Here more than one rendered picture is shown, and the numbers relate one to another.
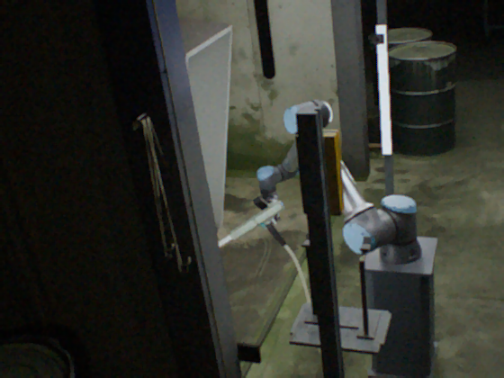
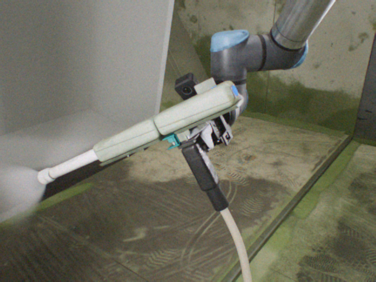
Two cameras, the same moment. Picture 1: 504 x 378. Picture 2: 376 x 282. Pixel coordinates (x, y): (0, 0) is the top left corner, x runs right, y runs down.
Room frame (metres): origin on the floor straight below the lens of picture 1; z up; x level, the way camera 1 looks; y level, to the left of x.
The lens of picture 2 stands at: (2.11, -0.18, 0.98)
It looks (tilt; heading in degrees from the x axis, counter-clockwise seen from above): 23 degrees down; 13
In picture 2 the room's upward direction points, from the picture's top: straight up
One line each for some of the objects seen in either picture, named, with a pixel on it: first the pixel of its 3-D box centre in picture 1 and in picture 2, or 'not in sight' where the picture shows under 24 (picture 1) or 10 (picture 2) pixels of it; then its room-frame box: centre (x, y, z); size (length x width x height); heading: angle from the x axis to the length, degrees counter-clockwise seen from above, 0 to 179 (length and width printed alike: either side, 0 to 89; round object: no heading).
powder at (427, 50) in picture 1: (420, 51); not in sight; (5.03, -1.54, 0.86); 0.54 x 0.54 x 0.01
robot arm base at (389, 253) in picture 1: (400, 243); not in sight; (2.38, -0.62, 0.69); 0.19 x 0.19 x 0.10
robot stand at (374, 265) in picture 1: (401, 310); not in sight; (2.38, -0.62, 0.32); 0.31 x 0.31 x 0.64; 67
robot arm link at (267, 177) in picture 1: (267, 178); (232, 56); (3.00, -0.08, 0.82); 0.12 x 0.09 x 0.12; 120
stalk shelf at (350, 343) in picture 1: (339, 327); not in sight; (1.74, -0.23, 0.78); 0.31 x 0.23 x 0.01; 67
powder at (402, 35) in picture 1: (400, 37); not in sight; (5.68, -1.55, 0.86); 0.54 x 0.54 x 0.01
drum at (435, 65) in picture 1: (421, 100); not in sight; (5.02, -1.54, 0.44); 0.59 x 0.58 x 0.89; 171
